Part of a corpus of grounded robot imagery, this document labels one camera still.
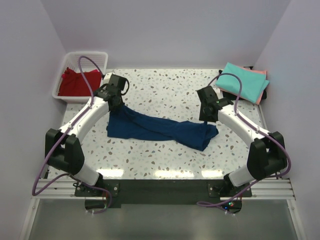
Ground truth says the navy blue t-shirt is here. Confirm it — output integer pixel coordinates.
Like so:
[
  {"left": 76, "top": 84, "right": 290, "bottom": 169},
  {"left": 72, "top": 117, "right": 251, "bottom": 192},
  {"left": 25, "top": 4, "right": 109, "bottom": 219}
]
[{"left": 106, "top": 105, "right": 219, "bottom": 151}]

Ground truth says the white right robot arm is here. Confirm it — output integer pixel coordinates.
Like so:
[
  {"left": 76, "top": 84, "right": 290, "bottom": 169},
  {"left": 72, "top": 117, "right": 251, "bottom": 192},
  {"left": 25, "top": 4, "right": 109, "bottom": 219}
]
[{"left": 197, "top": 86, "right": 288, "bottom": 197}]

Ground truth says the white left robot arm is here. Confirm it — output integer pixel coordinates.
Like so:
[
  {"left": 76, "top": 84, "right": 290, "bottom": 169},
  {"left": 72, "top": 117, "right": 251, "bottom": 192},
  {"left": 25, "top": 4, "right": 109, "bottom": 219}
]
[{"left": 45, "top": 74, "right": 130, "bottom": 196}]

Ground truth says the folded black t-shirt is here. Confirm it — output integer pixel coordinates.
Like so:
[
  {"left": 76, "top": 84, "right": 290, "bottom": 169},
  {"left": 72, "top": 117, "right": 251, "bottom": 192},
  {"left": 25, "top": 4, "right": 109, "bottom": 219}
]
[{"left": 216, "top": 65, "right": 268, "bottom": 101}]

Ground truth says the magenta pink garment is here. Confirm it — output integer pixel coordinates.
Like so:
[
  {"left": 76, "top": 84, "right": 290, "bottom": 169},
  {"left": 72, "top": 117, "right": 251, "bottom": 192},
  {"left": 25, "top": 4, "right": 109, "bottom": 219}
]
[{"left": 88, "top": 69, "right": 103, "bottom": 75}]

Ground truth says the red t-shirt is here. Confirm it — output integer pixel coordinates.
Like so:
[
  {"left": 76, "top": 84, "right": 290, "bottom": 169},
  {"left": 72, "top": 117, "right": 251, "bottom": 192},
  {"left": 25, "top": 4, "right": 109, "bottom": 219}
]
[{"left": 58, "top": 67, "right": 102, "bottom": 97}]

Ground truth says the folded salmon pink t-shirt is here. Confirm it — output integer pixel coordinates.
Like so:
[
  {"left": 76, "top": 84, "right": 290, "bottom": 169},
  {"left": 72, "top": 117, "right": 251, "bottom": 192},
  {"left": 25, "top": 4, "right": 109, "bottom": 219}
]
[{"left": 241, "top": 65, "right": 268, "bottom": 104}]

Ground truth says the folded teal t-shirt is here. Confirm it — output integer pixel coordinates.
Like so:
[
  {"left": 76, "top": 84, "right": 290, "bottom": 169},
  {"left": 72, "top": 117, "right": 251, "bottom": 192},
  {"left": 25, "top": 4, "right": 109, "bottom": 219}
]
[{"left": 215, "top": 61, "right": 270, "bottom": 105}]

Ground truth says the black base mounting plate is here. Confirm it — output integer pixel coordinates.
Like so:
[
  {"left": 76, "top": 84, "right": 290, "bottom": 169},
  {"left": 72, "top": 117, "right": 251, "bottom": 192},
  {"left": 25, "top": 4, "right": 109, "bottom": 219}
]
[{"left": 73, "top": 179, "right": 253, "bottom": 213}]

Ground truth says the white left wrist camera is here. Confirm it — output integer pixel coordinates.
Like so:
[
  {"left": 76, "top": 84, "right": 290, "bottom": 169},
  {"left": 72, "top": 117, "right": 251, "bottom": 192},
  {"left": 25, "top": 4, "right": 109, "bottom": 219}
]
[{"left": 102, "top": 72, "right": 114, "bottom": 84}]

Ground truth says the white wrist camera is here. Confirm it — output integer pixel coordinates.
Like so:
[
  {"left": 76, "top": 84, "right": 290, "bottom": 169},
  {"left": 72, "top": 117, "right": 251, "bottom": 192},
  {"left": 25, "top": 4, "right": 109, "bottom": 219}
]
[
  {"left": 213, "top": 87, "right": 224, "bottom": 99},
  {"left": 102, "top": 72, "right": 114, "bottom": 84}
]

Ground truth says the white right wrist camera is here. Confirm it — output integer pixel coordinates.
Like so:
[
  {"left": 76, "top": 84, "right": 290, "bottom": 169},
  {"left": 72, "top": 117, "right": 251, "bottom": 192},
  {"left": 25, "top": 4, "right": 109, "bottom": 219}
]
[{"left": 213, "top": 87, "right": 224, "bottom": 99}]

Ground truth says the aluminium extrusion rail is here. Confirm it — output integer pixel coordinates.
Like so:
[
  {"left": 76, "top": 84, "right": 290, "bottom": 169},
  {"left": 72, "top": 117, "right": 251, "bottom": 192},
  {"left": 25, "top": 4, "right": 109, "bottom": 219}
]
[{"left": 36, "top": 178, "right": 296, "bottom": 200}]

